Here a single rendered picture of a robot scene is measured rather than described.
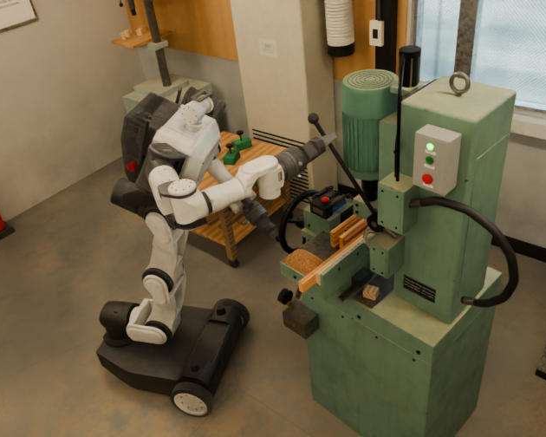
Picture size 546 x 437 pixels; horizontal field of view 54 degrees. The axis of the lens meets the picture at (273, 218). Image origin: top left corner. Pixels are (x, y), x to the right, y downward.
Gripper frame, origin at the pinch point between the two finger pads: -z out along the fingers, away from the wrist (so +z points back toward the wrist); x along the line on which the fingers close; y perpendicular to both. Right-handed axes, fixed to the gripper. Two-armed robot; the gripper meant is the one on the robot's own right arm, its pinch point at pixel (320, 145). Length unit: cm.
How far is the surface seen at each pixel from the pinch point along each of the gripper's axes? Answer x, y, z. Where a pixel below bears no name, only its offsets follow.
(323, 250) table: 27.3, 31.3, 2.3
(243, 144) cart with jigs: 150, -35, -73
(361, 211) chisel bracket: 13.0, 26.5, -10.5
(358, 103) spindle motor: -18.4, -3.5, -5.5
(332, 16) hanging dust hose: 69, -60, -113
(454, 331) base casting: 0, 75, -5
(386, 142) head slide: -18.0, 10.8, -7.1
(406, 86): -31.5, 0.5, -11.7
